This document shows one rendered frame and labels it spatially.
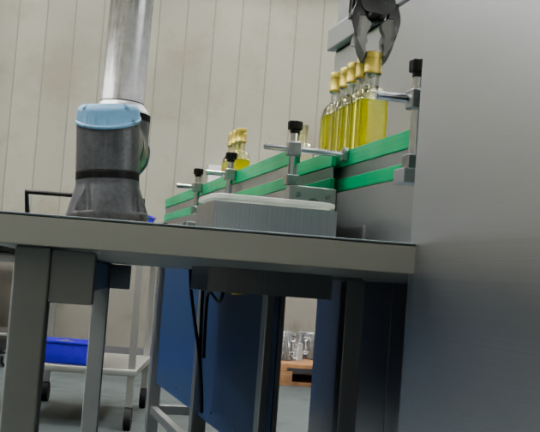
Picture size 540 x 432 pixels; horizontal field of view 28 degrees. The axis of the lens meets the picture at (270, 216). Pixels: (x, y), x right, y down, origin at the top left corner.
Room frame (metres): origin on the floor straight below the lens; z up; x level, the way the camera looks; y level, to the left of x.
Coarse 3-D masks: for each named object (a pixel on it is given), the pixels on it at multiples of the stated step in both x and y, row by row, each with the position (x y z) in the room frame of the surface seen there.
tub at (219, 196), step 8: (200, 200) 1.95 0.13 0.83; (208, 200) 1.91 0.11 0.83; (224, 200) 1.84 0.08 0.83; (232, 200) 1.84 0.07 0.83; (240, 200) 1.84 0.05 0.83; (248, 200) 1.84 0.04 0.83; (256, 200) 1.84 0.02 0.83; (264, 200) 1.84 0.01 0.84; (272, 200) 1.85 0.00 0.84; (280, 200) 1.85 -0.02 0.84; (288, 200) 1.85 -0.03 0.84; (296, 200) 1.86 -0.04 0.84; (312, 208) 1.87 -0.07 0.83; (320, 208) 1.88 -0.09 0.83; (328, 208) 1.89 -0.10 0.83
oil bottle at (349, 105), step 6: (354, 96) 2.12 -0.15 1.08; (348, 102) 2.15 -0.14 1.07; (348, 108) 2.14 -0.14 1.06; (348, 114) 2.14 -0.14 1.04; (348, 120) 2.14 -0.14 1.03; (348, 126) 2.13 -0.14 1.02; (348, 132) 2.13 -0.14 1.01; (348, 138) 2.13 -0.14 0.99; (342, 144) 2.17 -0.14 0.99; (348, 144) 2.13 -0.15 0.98
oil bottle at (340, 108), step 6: (348, 96) 2.19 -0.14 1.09; (342, 102) 2.19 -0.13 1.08; (342, 108) 2.18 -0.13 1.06; (336, 114) 2.22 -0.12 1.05; (342, 114) 2.18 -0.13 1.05; (336, 120) 2.22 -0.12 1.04; (342, 120) 2.18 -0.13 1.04; (336, 126) 2.21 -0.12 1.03; (342, 126) 2.18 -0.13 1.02; (336, 132) 2.21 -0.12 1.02; (342, 132) 2.18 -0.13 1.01; (336, 138) 2.21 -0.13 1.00; (342, 138) 2.18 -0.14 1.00; (336, 144) 2.21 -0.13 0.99; (336, 150) 2.20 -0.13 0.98
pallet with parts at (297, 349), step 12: (288, 336) 7.85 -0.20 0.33; (300, 336) 8.20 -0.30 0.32; (312, 336) 8.17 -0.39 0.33; (288, 348) 7.87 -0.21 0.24; (300, 348) 7.91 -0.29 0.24; (312, 348) 8.16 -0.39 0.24; (288, 360) 7.87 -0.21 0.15; (300, 360) 7.91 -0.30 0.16; (312, 360) 8.09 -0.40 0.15; (288, 372) 7.55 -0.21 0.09; (288, 384) 7.55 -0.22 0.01; (300, 384) 7.56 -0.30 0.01
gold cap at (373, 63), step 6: (366, 54) 2.09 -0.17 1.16; (372, 54) 2.08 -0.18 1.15; (378, 54) 2.08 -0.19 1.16; (366, 60) 2.09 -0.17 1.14; (372, 60) 2.08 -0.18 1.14; (378, 60) 2.08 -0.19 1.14; (366, 66) 2.09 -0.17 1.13; (372, 66) 2.08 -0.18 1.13; (378, 66) 2.08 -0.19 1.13; (366, 72) 2.08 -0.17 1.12; (372, 72) 2.08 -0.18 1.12; (378, 72) 2.08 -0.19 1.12
